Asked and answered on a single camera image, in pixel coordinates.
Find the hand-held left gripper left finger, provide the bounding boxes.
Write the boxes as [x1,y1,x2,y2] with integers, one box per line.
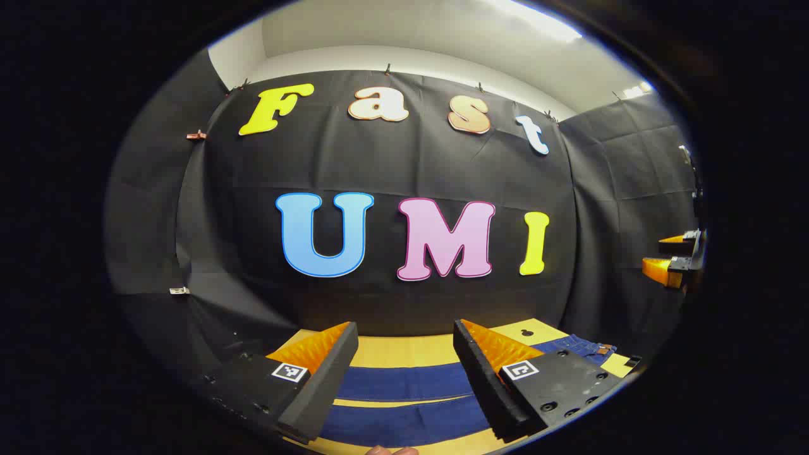
[199,321,360,445]

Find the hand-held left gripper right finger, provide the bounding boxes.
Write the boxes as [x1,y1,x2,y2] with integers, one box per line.
[453,318,624,442]

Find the blue jeans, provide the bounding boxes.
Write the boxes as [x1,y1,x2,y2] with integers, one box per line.
[319,334,617,448]

